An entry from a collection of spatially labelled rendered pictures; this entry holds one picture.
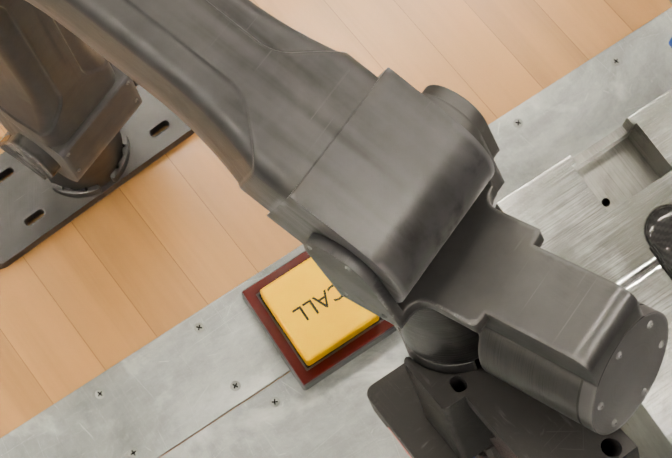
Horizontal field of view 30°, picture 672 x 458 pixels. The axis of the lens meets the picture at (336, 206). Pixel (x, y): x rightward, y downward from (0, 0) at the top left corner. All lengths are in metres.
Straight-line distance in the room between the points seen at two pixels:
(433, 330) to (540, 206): 0.27
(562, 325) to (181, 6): 0.19
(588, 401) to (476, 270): 0.07
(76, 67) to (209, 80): 0.26
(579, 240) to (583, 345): 0.33
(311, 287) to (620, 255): 0.21
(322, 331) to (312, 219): 0.36
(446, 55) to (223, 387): 0.30
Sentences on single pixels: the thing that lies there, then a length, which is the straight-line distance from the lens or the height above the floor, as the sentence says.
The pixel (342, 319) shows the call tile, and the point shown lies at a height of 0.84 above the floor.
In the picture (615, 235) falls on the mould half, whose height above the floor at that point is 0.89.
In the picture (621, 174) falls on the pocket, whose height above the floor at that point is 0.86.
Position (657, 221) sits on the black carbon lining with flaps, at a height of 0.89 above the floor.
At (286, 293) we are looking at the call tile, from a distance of 0.85.
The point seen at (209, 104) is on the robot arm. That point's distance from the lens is 0.49.
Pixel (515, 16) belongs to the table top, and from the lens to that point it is 0.97.
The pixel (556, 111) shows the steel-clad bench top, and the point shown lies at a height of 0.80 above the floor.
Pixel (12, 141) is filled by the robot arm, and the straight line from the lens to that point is 0.81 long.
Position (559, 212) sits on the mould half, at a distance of 0.82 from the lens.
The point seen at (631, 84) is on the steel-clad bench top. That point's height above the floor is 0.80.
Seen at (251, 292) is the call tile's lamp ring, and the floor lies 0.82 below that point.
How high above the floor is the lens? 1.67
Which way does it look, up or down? 73 degrees down
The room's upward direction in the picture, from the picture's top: 2 degrees counter-clockwise
